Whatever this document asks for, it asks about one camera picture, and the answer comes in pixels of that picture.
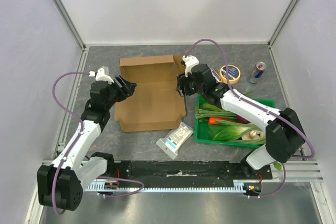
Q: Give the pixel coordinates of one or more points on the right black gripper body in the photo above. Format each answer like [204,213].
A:
[185,85]

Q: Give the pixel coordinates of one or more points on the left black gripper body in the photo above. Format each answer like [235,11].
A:
[117,94]

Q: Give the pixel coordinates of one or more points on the brown cardboard box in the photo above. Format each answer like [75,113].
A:
[155,104]

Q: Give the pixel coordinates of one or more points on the white plastic packet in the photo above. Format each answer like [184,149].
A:
[174,140]

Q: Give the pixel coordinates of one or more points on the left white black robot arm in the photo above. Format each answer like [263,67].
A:
[61,184]

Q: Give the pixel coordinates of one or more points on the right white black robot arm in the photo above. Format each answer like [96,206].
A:
[284,134]

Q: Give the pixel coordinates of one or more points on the orange blue rectangular box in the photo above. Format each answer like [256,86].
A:
[216,75]

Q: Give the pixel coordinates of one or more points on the green bean bundle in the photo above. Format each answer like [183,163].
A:
[207,110]

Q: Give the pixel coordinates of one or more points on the orange carrot piece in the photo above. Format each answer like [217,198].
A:
[214,120]

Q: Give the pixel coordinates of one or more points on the yellow tape roll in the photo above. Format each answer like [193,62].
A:
[229,73]

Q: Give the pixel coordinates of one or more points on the green plastic tray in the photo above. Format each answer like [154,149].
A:
[201,127]

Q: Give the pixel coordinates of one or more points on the leafy green vegetable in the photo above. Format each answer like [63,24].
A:
[230,131]

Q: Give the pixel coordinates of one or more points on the purple onion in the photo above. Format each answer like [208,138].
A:
[241,120]

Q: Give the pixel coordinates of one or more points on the blue silver drink can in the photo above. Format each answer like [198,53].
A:
[258,70]

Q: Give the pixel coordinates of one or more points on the beige mushroom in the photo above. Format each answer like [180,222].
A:
[253,135]

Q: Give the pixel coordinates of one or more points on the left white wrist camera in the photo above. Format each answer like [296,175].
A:
[102,74]

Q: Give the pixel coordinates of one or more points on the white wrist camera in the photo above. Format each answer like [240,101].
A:
[102,74]
[189,62]

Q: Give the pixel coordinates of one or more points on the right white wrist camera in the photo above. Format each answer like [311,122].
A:
[189,62]

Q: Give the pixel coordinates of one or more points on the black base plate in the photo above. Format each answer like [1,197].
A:
[225,169]

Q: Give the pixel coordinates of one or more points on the grey slotted cable duct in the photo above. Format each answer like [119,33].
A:
[102,186]

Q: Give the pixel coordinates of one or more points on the left aluminium frame post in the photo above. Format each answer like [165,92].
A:
[69,23]

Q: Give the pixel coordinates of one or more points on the aluminium frame post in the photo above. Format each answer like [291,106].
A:
[69,23]
[283,20]

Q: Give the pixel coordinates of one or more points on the aluminium front rail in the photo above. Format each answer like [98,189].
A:
[295,171]

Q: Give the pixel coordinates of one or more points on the right aluminium frame post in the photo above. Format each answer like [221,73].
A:
[283,20]

